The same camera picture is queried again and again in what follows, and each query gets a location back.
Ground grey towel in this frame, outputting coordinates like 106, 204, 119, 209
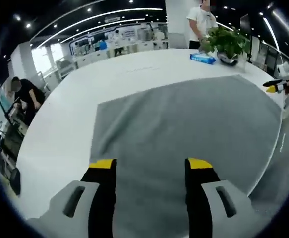
89, 74, 284, 238

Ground black chair back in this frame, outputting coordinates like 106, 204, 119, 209
9, 168, 22, 197

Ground green potted plant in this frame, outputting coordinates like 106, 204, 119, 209
200, 26, 251, 67

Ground blue wet wipes pack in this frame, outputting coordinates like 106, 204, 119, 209
189, 52, 217, 65

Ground metal trolley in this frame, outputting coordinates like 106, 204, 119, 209
0, 99, 31, 174

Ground white pillar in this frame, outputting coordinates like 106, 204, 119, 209
165, 0, 192, 50

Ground white counter cabinets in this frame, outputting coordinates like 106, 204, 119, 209
71, 38, 170, 70

